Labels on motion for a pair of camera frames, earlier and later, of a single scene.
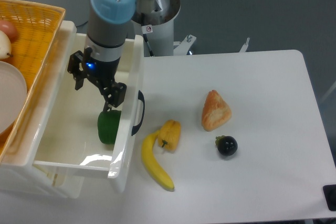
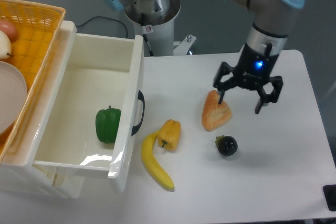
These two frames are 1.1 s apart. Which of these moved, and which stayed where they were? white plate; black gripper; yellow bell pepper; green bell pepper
Moved: black gripper
Stayed: white plate; yellow bell pepper; green bell pepper
